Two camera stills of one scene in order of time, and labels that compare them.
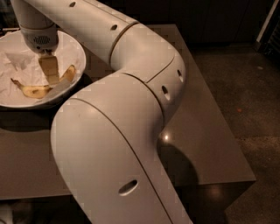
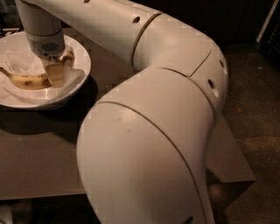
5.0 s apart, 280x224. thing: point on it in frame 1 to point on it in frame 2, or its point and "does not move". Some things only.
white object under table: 6,214 does not move
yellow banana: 38,92 to 36,81
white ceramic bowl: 24,66 does not move
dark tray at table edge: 3,31 does not move
